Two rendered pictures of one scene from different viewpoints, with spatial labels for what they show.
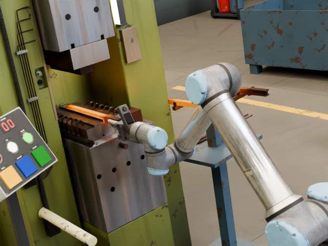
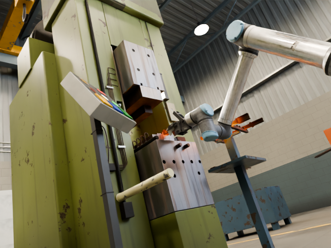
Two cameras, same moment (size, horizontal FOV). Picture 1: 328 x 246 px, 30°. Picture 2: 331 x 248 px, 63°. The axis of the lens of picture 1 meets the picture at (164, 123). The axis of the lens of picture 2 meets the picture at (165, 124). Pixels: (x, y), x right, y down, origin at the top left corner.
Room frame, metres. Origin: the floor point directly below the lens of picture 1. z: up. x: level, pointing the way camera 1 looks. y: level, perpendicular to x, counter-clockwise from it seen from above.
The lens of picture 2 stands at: (1.04, 0.60, 0.35)
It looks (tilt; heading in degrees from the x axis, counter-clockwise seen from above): 22 degrees up; 348
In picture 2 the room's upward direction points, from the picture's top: 15 degrees counter-clockwise
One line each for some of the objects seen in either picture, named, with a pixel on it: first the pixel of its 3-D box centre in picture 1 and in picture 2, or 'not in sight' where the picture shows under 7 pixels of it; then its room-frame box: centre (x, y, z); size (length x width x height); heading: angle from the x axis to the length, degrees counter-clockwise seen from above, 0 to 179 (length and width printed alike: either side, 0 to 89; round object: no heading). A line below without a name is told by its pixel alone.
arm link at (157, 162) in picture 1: (158, 159); (209, 130); (2.48, 0.05, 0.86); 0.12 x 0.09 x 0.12; 126
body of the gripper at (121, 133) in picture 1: (129, 130); (182, 125); (2.62, 0.16, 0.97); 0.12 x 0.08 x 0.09; 36
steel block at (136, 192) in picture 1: (99, 164); (158, 185); (2.95, 0.36, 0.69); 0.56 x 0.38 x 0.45; 36
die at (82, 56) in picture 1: (67, 50); (135, 107); (2.91, 0.40, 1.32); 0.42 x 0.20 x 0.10; 36
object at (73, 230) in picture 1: (66, 226); (143, 186); (2.46, 0.50, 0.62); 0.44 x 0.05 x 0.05; 36
